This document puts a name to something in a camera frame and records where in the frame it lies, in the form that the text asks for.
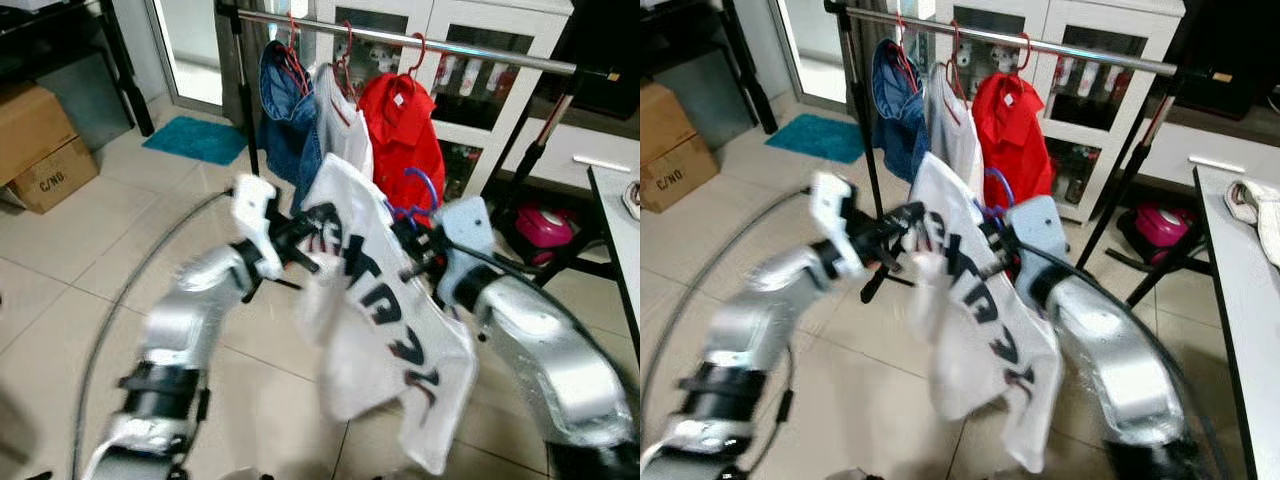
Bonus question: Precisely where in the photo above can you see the blue clothes hanger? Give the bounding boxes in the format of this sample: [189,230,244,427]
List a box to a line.
[385,166,441,226]
[975,167,1016,221]

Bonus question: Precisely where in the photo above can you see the white T-shirt black print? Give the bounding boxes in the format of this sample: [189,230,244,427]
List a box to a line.
[905,152,1063,473]
[295,152,479,476]

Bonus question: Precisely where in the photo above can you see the plain white hung garment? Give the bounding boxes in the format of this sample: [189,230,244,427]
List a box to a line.
[312,62,376,186]
[922,62,986,191]

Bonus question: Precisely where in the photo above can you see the blue denim garment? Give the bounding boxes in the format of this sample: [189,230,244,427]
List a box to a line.
[870,38,929,186]
[258,40,323,211]

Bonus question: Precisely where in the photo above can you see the teal floor mat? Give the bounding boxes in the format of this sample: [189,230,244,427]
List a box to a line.
[765,113,866,164]
[142,115,248,166]

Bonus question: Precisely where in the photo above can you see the pink floor appliance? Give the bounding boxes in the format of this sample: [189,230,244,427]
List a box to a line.
[1130,203,1196,263]
[513,203,581,266]

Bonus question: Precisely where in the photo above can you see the red shirt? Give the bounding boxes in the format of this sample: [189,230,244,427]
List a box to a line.
[972,72,1054,211]
[357,72,448,216]

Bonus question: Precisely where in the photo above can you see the white drawer unit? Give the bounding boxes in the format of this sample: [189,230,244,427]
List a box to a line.
[1135,120,1280,191]
[500,118,641,191]

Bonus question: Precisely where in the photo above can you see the grey table black legs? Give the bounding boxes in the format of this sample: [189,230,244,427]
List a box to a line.
[1192,165,1280,480]
[587,165,641,351]

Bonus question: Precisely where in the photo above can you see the cardboard box printed C/NO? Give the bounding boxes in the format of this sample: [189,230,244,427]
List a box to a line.
[5,135,99,214]
[640,135,716,213]

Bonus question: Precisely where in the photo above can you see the white glass door cabinet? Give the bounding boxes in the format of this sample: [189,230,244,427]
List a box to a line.
[300,0,571,196]
[905,0,1186,221]

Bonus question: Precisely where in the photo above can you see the large brown cardboard box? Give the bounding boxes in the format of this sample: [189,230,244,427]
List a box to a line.
[0,80,79,186]
[640,80,699,166]

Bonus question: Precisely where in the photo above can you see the large black appliance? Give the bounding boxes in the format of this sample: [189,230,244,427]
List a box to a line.
[1165,0,1280,121]
[560,0,641,116]

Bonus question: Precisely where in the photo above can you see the black shelf unit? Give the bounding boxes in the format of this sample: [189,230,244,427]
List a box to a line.
[640,0,779,136]
[0,0,156,138]

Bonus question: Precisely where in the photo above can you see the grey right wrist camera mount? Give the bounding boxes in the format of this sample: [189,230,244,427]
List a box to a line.
[437,197,493,301]
[1005,196,1069,301]

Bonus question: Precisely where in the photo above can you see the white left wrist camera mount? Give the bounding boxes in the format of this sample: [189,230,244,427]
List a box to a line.
[232,175,281,281]
[810,172,863,279]

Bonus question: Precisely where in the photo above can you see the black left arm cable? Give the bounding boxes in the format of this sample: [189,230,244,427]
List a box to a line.
[70,188,236,480]
[640,188,813,421]

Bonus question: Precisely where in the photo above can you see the glass door grey frame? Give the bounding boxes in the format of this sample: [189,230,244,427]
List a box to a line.
[145,0,231,111]
[770,0,851,109]

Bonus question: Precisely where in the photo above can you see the black clothes rack silver rail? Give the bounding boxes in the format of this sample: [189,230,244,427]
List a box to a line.
[213,0,626,286]
[822,0,1241,309]

